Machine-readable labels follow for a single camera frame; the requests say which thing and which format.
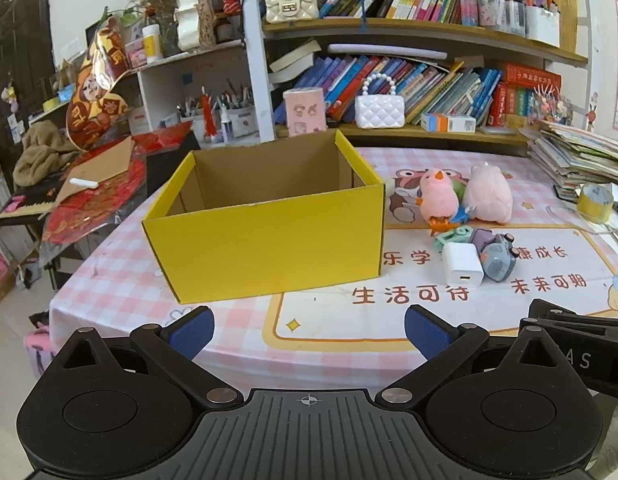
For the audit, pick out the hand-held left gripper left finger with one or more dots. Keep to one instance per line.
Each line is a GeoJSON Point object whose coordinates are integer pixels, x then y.
{"type": "Point", "coordinates": [191, 332]}

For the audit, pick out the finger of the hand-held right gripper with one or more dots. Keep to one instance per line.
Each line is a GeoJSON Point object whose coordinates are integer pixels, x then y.
{"type": "Point", "coordinates": [604, 360]}
{"type": "Point", "coordinates": [579, 317]}

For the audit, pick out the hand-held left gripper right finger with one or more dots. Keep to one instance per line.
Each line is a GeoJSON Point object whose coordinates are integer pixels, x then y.
{"type": "Point", "coordinates": [429, 332]}

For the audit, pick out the white charger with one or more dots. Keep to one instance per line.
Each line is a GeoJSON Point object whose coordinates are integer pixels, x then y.
{"type": "Point", "coordinates": [461, 265]}

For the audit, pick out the mint green correction tape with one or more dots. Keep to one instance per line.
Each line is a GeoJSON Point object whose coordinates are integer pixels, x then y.
{"type": "Point", "coordinates": [451, 239]}

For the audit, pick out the purple toy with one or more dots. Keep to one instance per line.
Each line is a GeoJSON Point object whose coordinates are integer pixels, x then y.
{"type": "Point", "coordinates": [484, 240]}

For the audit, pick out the yellow cardboard box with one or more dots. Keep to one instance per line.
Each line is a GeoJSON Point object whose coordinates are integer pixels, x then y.
{"type": "Point", "coordinates": [269, 245]}

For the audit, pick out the pink chick plush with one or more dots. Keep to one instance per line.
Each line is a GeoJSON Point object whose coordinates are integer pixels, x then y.
{"type": "Point", "coordinates": [436, 195]}

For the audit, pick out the pale pink pig plush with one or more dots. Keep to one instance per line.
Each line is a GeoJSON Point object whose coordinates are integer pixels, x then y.
{"type": "Point", "coordinates": [489, 195]}

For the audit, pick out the pink checked printed table mat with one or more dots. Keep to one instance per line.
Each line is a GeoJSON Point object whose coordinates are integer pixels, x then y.
{"type": "Point", "coordinates": [114, 280]}

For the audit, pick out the yellow tape roll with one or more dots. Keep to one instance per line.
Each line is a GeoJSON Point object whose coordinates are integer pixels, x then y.
{"type": "Point", "coordinates": [595, 205]}

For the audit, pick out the red decorated paper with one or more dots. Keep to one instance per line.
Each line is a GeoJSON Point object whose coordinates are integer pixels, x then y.
{"type": "Point", "coordinates": [99, 210]}

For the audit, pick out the pink slipper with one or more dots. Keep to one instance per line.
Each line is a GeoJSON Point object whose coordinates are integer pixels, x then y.
{"type": "Point", "coordinates": [38, 350]}

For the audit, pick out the stack of picture books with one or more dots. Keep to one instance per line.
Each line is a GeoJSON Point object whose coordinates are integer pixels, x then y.
{"type": "Point", "coordinates": [579, 160]}

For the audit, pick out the cardboard sheet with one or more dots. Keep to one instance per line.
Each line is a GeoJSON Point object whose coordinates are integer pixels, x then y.
{"type": "Point", "coordinates": [106, 165]}

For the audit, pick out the grey flat case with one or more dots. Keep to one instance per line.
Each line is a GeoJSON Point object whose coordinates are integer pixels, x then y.
{"type": "Point", "coordinates": [499, 130]}

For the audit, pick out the piano keyboard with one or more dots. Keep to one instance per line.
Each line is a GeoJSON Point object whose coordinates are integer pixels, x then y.
{"type": "Point", "coordinates": [24, 207]}

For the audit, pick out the white glue bottle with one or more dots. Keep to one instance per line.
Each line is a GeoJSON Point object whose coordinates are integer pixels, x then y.
{"type": "Point", "coordinates": [226, 125]}

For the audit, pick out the orange and white box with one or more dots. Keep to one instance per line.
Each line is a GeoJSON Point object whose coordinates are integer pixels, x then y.
{"type": "Point", "coordinates": [449, 122]}

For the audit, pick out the colourful figurine stand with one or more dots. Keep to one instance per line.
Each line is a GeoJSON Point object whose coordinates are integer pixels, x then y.
{"type": "Point", "coordinates": [554, 105]}

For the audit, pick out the red tassel pen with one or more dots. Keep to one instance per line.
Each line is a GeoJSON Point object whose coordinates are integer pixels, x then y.
{"type": "Point", "coordinates": [209, 115]}

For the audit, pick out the pen holder with pens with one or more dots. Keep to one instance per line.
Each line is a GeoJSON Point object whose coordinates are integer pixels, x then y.
{"type": "Point", "coordinates": [239, 117]}

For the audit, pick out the white quilted handbag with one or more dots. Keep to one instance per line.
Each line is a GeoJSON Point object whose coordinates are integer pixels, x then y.
{"type": "Point", "coordinates": [380, 110]}

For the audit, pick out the brown cloth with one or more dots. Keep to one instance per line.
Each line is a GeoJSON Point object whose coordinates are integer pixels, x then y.
{"type": "Point", "coordinates": [44, 152]}

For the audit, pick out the red dictionary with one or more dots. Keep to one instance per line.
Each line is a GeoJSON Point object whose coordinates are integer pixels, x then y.
{"type": "Point", "coordinates": [526, 90]}

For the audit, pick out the pink sticker cup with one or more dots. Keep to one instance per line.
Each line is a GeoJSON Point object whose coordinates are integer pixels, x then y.
{"type": "Point", "coordinates": [304, 112]}

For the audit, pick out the white shelf unit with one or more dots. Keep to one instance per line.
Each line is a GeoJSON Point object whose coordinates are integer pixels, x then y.
{"type": "Point", "coordinates": [164, 85]}

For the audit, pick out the red gold foil balloon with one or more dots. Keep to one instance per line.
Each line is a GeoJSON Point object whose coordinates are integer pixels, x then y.
{"type": "Point", "coordinates": [96, 95]}

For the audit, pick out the white rolled paper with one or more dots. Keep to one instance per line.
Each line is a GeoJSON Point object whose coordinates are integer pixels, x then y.
{"type": "Point", "coordinates": [389, 50]}

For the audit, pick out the thick lying books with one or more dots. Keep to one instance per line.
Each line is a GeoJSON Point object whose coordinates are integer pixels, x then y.
{"type": "Point", "coordinates": [294, 62]}

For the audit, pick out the white bottle yellow label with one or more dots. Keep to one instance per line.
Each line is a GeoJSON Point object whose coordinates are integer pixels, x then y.
{"type": "Point", "coordinates": [151, 45]}

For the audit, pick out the wooden bookshelf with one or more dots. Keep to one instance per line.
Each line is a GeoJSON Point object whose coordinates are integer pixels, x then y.
{"type": "Point", "coordinates": [414, 35]}

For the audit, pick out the dark door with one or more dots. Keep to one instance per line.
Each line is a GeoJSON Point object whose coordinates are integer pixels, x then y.
{"type": "Point", "coordinates": [19, 75]}

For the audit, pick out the white ribbon roll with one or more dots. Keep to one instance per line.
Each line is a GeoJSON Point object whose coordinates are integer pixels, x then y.
{"type": "Point", "coordinates": [191, 20]}

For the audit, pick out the row of markers in holder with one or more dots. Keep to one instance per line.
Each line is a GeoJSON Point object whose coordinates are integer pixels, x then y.
{"type": "Point", "coordinates": [514, 10]}

